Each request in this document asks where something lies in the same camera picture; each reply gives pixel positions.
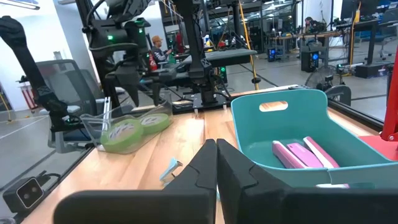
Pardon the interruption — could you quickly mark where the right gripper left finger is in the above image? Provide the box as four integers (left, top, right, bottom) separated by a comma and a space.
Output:
53, 139, 218, 224

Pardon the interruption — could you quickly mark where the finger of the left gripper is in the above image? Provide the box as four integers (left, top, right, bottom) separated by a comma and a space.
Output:
149, 82, 163, 106
115, 74, 141, 107

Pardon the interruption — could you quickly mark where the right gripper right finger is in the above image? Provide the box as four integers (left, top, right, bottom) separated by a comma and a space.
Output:
216, 139, 398, 224

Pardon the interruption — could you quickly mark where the green tape roll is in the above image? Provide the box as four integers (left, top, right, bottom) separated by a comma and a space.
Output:
99, 119, 145, 154
139, 113, 172, 136

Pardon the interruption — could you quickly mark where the pink stapler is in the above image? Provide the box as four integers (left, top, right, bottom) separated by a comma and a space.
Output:
272, 136, 340, 170

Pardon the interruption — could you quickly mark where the person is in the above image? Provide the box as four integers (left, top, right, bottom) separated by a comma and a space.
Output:
150, 35, 172, 63
303, 16, 326, 34

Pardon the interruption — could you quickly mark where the grey office chair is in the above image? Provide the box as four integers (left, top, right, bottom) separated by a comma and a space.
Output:
35, 58, 108, 154

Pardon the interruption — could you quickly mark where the clear plastic container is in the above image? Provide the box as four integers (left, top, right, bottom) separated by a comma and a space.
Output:
80, 98, 174, 155

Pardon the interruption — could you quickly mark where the black desk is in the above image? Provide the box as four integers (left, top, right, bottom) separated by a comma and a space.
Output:
182, 49, 258, 71

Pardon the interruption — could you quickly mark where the teal plastic bin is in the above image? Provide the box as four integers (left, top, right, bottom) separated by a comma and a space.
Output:
230, 89, 398, 190

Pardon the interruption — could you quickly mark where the yellow rod with black knob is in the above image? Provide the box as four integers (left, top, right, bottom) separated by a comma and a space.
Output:
238, 0, 261, 91

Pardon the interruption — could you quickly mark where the black floor fan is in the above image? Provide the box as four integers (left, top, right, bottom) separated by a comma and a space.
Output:
304, 64, 353, 107

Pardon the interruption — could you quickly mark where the black computer tower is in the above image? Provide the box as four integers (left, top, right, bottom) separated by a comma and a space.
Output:
300, 45, 326, 73

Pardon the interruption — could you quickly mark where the small black camera box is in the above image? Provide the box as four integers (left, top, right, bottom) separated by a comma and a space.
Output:
2, 176, 45, 214

